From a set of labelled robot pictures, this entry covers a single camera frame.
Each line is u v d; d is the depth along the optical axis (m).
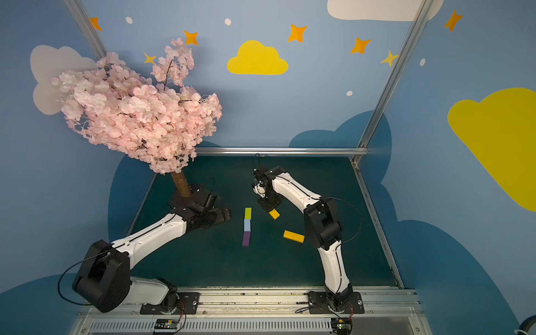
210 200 0.70
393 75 0.86
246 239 0.90
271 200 0.80
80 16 0.70
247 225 0.94
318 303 0.75
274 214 0.90
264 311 0.73
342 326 0.73
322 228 0.54
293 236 0.91
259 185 0.86
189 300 0.75
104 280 0.42
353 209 1.01
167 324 0.72
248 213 0.98
